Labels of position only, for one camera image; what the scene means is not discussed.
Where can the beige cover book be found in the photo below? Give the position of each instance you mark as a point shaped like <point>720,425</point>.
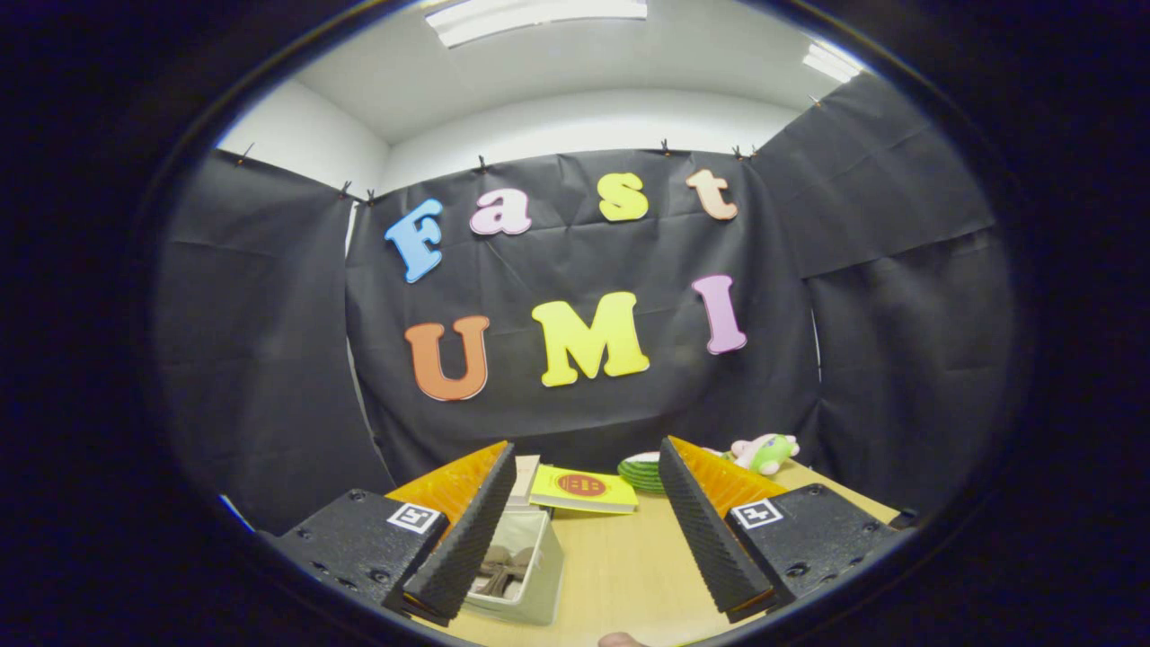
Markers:
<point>525,481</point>

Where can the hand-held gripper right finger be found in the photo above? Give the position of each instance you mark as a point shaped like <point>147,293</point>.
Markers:
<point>710,539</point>

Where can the small ceiling light panel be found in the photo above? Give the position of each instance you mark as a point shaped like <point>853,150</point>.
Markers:
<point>831,61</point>

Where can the yellow book with red circle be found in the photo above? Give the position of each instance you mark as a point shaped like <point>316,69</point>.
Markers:
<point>584,490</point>

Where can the black backdrop cloth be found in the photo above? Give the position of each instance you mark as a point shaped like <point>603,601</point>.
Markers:
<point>880,341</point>

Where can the pink and green plush toy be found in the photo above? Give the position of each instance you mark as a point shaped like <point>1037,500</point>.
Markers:
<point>765,452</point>

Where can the watermelon slice plush toy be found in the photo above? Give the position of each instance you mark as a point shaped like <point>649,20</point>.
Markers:
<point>642,474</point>

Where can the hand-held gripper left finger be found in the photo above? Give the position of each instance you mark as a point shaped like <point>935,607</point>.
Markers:
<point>467,539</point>

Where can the white fabric storage box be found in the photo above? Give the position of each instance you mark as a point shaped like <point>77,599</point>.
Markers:
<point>539,593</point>

